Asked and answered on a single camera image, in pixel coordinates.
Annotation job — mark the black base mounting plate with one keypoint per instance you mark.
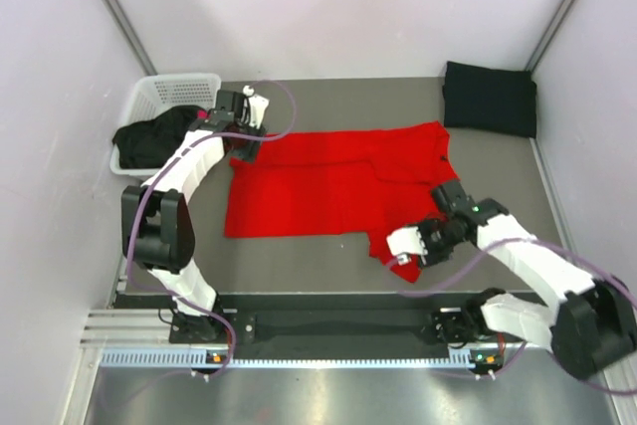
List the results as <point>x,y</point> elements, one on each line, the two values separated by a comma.
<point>316,334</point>

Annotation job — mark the folded black t shirt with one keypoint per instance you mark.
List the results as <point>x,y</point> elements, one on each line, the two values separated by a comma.
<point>490,100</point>

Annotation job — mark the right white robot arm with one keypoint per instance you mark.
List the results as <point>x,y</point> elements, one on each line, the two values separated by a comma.
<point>584,320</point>

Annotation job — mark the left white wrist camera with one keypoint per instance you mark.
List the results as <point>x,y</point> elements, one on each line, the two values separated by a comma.
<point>257,105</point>

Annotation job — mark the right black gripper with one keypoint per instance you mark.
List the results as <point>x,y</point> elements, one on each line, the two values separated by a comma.
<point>433,256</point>

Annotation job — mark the black t shirt in basket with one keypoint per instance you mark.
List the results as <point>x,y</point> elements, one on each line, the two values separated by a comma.
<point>148,144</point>

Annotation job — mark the red t shirt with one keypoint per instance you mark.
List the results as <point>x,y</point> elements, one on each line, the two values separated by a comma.
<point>339,182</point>

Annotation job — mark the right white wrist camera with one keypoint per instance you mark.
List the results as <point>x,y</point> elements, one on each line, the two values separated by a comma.
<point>406,242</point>

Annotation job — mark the white plastic laundry basket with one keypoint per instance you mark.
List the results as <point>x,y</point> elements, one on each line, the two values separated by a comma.
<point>153,95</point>

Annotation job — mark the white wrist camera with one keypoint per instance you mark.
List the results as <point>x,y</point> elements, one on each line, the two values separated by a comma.
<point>257,105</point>
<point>406,242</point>

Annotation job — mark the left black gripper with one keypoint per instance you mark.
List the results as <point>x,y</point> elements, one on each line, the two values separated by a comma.
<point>247,152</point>

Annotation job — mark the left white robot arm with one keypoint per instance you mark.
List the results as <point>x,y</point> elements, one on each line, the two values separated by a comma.
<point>156,227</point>

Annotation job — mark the aluminium frame rail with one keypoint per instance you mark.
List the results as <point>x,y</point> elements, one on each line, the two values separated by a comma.
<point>126,327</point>

